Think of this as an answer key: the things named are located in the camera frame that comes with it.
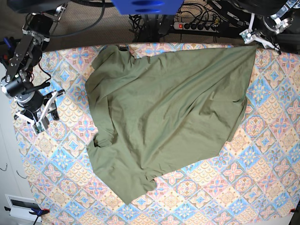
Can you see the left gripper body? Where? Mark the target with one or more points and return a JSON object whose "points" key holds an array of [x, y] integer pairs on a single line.
{"points": [[256, 35]]}

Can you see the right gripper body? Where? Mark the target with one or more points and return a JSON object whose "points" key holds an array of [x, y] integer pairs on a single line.
{"points": [[31, 104]]}

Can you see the green t-shirt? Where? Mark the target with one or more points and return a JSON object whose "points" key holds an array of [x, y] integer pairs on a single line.
{"points": [[158, 114]]}

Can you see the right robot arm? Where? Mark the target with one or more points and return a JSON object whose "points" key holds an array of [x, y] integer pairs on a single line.
{"points": [[24, 55]]}

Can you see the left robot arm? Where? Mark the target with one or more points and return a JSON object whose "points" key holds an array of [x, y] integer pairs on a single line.
{"points": [[278, 25]]}

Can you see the white power strip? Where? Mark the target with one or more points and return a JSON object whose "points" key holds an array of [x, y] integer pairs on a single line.
{"points": [[194, 27]]}

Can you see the upper left table clamp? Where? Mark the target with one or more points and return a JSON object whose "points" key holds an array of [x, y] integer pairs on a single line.
{"points": [[7, 50]]}

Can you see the white floor outlet box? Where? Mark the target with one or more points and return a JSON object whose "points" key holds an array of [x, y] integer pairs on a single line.
{"points": [[20, 207]]}

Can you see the lower left table clamp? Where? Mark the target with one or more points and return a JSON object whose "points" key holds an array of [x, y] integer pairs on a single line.
{"points": [[37, 212]]}

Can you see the patterned tablecloth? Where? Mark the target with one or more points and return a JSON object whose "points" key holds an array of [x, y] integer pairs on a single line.
{"points": [[255, 178]]}

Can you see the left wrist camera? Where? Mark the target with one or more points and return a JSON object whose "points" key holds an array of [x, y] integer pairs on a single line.
{"points": [[247, 36]]}

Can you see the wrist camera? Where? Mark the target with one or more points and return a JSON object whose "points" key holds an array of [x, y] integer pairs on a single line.
{"points": [[38, 127], [247, 36]]}

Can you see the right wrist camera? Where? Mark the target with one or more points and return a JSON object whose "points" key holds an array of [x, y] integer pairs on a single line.
{"points": [[38, 127]]}

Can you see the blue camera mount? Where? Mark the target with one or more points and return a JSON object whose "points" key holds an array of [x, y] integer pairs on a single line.
{"points": [[144, 7]]}

